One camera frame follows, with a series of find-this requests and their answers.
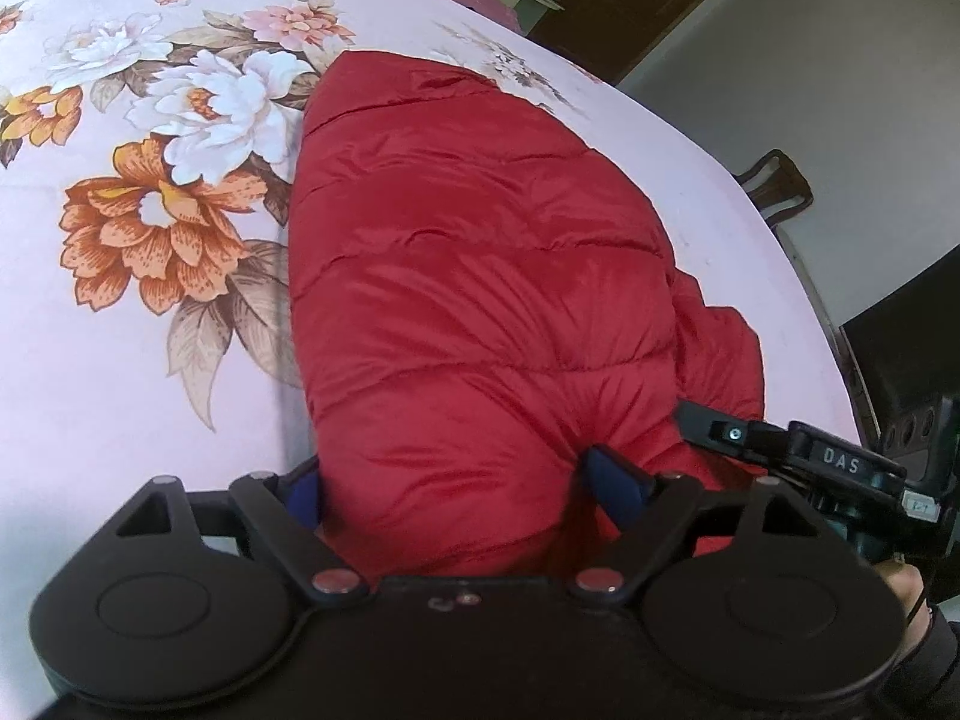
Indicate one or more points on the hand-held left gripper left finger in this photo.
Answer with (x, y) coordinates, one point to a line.
(309, 499)

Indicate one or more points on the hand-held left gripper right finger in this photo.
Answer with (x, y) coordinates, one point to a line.
(615, 484)

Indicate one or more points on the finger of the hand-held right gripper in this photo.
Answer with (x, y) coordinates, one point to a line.
(731, 431)

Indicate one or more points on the red puffer jacket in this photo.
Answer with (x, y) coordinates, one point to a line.
(480, 315)

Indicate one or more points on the person's right hand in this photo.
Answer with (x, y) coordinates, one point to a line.
(904, 589)

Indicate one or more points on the black furniture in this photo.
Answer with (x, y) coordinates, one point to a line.
(907, 337)

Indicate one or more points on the dark wooden chair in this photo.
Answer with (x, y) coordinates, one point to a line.
(776, 184)

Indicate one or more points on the floral bedsheet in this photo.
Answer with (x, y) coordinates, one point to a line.
(112, 315)

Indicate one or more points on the brown wooden door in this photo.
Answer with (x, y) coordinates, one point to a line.
(645, 0)

